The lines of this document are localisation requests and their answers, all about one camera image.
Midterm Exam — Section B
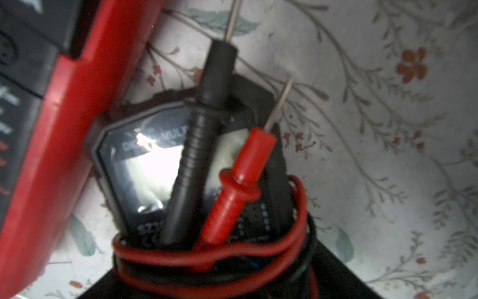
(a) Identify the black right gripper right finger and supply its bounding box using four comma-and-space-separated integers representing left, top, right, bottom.
312, 242, 381, 299

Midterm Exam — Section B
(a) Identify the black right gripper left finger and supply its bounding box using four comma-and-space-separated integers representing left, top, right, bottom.
78, 270, 120, 299

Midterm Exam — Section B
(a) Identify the small black multimeter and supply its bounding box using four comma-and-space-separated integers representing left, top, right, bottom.
86, 1, 318, 299

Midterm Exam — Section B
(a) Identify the large red multimeter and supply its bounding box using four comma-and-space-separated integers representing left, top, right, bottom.
1, 1, 164, 299

